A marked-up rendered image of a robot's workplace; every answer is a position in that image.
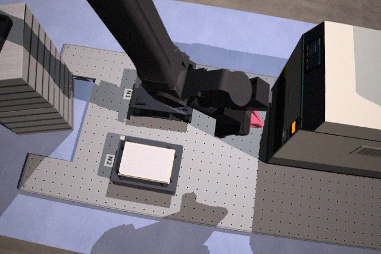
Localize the white label with n1 text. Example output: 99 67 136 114
123 89 133 100

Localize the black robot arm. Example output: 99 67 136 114
87 0 272 126

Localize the white label with black n2 text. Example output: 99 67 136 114
104 154 115 167

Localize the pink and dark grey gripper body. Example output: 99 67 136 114
205 108 251 139

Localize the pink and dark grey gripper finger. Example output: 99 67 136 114
252 111 263 125
250 113 263 128

